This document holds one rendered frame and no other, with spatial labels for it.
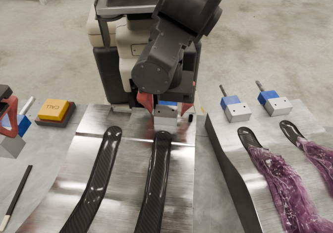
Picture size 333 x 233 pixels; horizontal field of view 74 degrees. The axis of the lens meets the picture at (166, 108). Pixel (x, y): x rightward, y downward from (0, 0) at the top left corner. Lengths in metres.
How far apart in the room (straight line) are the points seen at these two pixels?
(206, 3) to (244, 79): 1.77
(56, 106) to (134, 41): 0.32
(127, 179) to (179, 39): 0.27
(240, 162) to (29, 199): 0.45
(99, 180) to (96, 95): 1.47
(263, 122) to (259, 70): 1.65
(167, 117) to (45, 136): 0.34
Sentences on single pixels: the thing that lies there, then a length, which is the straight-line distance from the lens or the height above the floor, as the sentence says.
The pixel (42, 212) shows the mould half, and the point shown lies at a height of 0.90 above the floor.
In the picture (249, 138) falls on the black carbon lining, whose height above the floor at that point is 0.85.
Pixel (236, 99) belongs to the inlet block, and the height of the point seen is 0.87.
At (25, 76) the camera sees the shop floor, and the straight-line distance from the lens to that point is 2.34.
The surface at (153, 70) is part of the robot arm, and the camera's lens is 0.30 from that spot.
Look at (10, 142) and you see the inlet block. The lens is 0.49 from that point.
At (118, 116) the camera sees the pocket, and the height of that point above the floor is 0.86.
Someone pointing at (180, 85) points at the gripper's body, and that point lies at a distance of 0.42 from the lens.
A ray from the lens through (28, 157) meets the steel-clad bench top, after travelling 0.64.
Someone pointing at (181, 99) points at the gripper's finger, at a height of 0.98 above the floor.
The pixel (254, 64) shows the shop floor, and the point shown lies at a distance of 2.27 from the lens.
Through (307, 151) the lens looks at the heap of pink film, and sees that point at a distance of 0.53.
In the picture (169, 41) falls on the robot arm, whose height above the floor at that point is 1.12.
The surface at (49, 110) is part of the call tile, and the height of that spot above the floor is 0.84.
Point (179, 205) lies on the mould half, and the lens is 0.42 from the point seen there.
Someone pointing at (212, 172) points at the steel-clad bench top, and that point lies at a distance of 0.54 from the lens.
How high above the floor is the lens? 1.28
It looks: 49 degrees down
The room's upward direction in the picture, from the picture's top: straight up
